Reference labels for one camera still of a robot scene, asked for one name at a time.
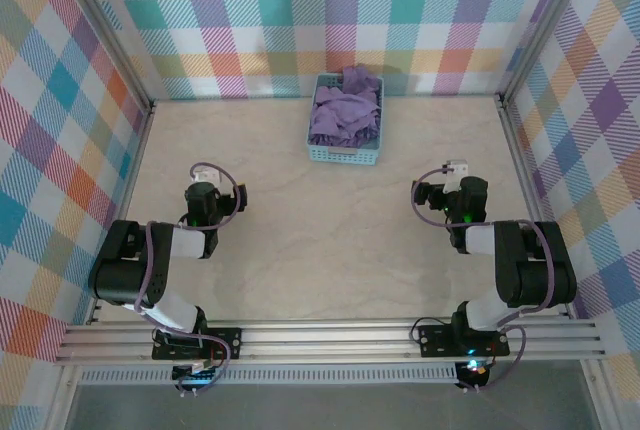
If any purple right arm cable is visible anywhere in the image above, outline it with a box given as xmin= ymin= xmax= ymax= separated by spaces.
xmin=410 ymin=167 xmax=557 ymax=395

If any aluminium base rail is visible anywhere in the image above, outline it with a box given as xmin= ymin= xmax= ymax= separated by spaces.
xmin=53 ymin=319 xmax=609 ymax=366

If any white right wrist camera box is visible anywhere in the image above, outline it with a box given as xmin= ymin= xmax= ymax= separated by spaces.
xmin=444 ymin=158 xmax=471 ymax=187

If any aluminium side rail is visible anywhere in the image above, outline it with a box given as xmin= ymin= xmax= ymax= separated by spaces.
xmin=84 ymin=102 xmax=157 ymax=326
xmin=498 ymin=97 xmax=575 ymax=321

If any purple t-shirt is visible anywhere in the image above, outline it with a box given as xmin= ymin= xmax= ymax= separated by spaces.
xmin=308 ymin=64 xmax=384 ymax=149

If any grey slotted cable duct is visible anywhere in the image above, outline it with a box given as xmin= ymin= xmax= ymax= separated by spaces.
xmin=79 ymin=368 xmax=459 ymax=385

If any right aluminium side rail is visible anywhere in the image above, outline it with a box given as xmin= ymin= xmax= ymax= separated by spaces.
xmin=498 ymin=97 xmax=575 ymax=321

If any left aluminium side rail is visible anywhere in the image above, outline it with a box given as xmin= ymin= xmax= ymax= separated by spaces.
xmin=84 ymin=102 xmax=157 ymax=326

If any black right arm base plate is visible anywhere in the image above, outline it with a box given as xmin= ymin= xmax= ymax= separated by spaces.
xmin=418 ymin=323 xmax=511 ymax=357

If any light blue plastic basket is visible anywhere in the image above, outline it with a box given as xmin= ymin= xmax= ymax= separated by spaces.
xmin=305 ymin=73 xmax=386 ymax=167

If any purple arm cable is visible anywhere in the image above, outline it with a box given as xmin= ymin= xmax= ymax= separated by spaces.
xmin=134 ymin=162 xmax=242 ymax=396
xmin=410 ymin=167 xmax=557 ymax=395

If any aluminium frame leg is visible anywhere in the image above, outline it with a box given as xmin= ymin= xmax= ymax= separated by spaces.
xmin=581 ymin=360 xmax=615 ymax=430
xmin=48 ymin=364 xmax=82 ymax=430

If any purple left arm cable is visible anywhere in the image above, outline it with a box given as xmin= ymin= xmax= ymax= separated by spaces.
xmin=134 ymin=162 xmax=242 ymax=396

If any left aluminium frame post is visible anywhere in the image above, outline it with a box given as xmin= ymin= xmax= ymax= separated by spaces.
xmin=52 ymin=0 xmax=156 ymax=111

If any right aluminium frame leg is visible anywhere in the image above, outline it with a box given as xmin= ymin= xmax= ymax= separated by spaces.
xmin=581 ymin=360 xmax=615 ymax=430

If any right aluminium frame post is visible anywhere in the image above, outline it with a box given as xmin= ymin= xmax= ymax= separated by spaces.
xmin=498 ymin=0 xmax=601 ymax=106

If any aluminium frame post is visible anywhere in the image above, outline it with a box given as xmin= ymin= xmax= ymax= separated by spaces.
xmin=498 ymin=0 xmax=601 ymax=106
xmin=52 ymin=0 xmax=156 ymax=111

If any left aluminium frame leg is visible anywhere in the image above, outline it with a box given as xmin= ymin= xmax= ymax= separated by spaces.
xmin=48 ymin=364 xmax=82 ymax=430

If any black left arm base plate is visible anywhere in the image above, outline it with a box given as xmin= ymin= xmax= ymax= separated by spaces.
xmin=151 ymin=327 xmax=243 ymax=361

